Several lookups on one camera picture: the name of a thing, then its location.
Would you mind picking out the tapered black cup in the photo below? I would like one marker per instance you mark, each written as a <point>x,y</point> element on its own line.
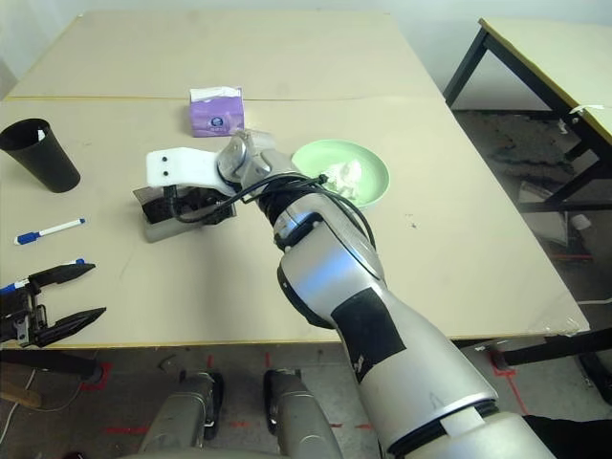
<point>48,162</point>

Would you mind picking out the grey robot leg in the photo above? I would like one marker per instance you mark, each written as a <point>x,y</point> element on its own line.
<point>299,411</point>
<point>184,406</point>

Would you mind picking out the grey robot torso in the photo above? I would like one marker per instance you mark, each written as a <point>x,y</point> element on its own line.
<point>201,453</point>

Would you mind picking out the blue marker with eraser cap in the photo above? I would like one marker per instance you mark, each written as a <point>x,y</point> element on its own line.
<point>28,237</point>

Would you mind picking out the grey glasses case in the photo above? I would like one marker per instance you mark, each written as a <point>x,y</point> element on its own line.
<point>162,234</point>

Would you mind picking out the white tissue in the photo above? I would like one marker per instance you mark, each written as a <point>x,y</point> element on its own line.
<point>346,174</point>

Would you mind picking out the blue marker with round cap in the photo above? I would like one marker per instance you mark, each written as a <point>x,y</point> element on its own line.
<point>9,288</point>

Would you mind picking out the grey right robot leg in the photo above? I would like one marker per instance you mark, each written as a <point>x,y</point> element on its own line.
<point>299,411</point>

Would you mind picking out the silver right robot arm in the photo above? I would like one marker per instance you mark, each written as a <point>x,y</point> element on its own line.
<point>334,268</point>

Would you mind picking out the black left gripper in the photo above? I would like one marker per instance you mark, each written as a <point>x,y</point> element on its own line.
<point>19,315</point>

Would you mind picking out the green plate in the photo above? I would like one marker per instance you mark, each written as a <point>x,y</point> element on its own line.
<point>370,167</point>

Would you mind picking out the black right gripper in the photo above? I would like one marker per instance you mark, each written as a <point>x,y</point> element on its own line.
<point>215,208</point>

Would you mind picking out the small white round container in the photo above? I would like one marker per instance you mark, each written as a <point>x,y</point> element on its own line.
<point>581,222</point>

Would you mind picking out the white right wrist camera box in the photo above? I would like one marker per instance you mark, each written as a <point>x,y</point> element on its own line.
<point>181,165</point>

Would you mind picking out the brown wooden block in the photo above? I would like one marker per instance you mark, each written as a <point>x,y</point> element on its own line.
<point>19,397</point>

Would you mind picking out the grey left robot leg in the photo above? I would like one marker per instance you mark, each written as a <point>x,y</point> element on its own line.
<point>184,406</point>

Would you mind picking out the purple tissue pack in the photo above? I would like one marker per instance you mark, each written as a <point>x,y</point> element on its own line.
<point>215,119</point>

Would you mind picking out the beige side table black frame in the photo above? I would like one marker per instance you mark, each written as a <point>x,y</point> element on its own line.
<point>535,52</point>

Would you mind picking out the bystander black trouser leg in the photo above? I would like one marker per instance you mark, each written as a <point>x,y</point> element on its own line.
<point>574,440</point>

